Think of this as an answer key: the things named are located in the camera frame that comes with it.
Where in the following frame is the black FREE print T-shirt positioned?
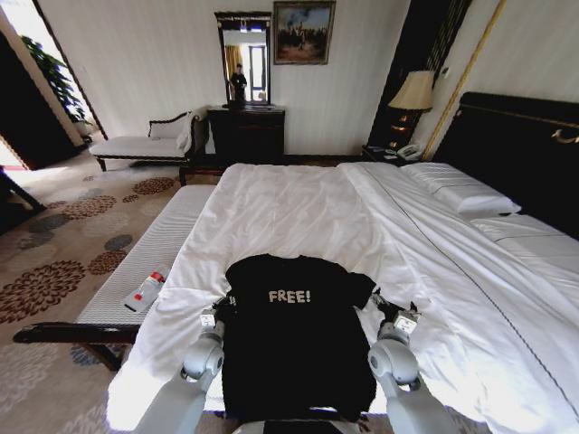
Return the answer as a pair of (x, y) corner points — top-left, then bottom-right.
(220, 253), (379, 420)

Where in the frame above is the white striped bed bench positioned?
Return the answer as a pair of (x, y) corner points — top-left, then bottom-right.
(13, 163), (226, 373)

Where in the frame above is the red white plastic packet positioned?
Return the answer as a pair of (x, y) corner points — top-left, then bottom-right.
(122, 266), (172, 315)

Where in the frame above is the white duvet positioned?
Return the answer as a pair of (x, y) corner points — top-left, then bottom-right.
(108, 161), (579, 434)

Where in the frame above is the white pillow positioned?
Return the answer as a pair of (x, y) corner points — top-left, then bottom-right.
(470, 213), (579, 277)
(399, 162), (524, 217)

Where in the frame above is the robot front shell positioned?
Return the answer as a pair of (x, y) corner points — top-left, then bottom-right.
(261, 418), (364, 434)

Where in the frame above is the dark nightstand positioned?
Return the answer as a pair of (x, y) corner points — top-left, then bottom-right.
(360, 143), (427, 167)

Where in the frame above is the white desk telephone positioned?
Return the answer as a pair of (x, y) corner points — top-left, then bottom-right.
(395, 143), (427, 161)

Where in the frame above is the dark wooden dresser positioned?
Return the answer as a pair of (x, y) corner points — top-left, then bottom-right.
(206, 106), (287, 166)

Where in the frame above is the white chaise cushion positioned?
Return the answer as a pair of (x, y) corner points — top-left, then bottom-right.
(175, 115), (196, 151)

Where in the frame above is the white chaise longue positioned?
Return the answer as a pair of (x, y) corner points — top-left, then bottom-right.
(89, 110), (205, 173)

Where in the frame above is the dark wooden headboard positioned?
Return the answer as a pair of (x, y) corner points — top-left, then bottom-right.
(432, 91), (579, 241)

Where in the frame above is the beige shade table lamp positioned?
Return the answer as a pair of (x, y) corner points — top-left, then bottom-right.
(387, 70), (437, 137)

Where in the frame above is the person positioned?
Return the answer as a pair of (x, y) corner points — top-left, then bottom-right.
(229, 62), (249, 103)

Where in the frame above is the dark wooden table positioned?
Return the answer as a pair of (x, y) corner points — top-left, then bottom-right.
(0, 164), (47, 237)

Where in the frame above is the dark framed mirror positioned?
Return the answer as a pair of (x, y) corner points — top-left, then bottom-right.
(214, 11), (273, 109)

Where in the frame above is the gold framed painting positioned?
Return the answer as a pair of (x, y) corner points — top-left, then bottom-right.
(272, 0), (337, 66)

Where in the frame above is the green potted plant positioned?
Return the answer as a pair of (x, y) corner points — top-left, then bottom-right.
(19, 34), (95, 127)

